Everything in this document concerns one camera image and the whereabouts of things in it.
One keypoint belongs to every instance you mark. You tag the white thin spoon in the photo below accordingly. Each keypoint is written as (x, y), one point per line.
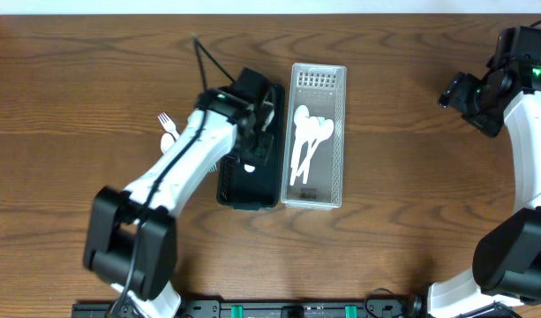
(325, 130)
(300, 115)
(310, 132)

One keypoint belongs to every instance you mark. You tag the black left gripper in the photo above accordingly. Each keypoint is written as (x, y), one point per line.
(259, 154)

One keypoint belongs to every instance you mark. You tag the white fork long handle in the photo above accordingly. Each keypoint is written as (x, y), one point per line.
(169, 125)

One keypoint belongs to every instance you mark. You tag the mint green plastic fork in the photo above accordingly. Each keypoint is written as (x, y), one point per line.
(213, 168)

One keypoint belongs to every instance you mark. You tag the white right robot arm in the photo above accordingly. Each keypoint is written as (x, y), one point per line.
(506, 266)

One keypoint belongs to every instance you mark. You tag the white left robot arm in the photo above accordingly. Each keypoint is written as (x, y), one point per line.
(131, 240)

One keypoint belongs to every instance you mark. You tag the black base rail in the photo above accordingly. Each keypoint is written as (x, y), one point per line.
(381, 306)

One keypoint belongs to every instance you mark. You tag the white thick-handled spoon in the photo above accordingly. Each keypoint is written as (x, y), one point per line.
(167, 141)

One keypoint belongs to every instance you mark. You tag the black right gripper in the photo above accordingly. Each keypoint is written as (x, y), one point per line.
(457, 94)

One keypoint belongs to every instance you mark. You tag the clear plastic basket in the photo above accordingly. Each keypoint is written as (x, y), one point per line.
(322, 89)

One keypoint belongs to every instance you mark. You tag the dark green plastic basket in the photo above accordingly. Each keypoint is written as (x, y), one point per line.
(259, 189)

